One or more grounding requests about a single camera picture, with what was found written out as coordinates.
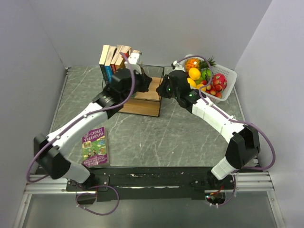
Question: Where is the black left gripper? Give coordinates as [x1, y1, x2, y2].
[122, 67, 152, 102]

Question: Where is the green 104-storey treehouse book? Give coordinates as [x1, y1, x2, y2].
[132, 49, 143, 67]

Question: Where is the orange 39-storey treehouse book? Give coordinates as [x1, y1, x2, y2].
[115, 45, 132, 70]

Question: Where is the red 13-storey treehouse book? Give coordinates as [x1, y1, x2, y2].
[110, 45, 124, 74]

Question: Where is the blue comic cover book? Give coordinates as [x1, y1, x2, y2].
[104, 46, 117, 83]

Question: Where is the dark grey cover book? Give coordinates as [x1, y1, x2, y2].
[99, 45, 110, 84]

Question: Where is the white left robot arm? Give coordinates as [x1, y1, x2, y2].
[34, 68, 152, 191]

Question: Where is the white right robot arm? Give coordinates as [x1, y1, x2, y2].
[156, 70, 260, 190]

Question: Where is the wooden two-tier metal shelf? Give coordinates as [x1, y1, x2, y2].
[102, 64, 165, 117]

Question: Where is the yellow lemon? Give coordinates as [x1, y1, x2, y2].
[187, 77, 197, 88]

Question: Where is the orange round fruit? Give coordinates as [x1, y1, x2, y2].
[188, 67, 201, 81]

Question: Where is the orange spiky fruit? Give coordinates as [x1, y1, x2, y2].
[185, 58, 201, 72]

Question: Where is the green apple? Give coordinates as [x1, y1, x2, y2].
[201, 69, 214, 80]

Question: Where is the pink dragon fruit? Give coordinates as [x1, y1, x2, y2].
[212, 73, 227, 92]

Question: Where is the white plastic fruit basket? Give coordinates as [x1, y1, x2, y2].
[177, 54, 237, 104]

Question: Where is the purple 117-storey treehouse book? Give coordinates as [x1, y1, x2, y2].
[82, 127, 110, 168]

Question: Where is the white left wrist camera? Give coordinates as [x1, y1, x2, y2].
[123, 53, 142, 74]

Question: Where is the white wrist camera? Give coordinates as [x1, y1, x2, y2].
[171, 60, 185, 72]
[123, 53, 142, 74]

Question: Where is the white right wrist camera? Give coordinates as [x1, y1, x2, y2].
[171, 60, 185, 72]

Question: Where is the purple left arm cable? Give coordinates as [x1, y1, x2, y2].
[25, 52, 137, 216]

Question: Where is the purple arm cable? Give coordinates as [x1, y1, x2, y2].
[178, 55, 276, 207]
[25, 52, 137, 216]

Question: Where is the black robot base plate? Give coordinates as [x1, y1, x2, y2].
[66, 167, 234, 201]

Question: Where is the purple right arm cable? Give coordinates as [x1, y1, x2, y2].
[178, 55, 276, 207]

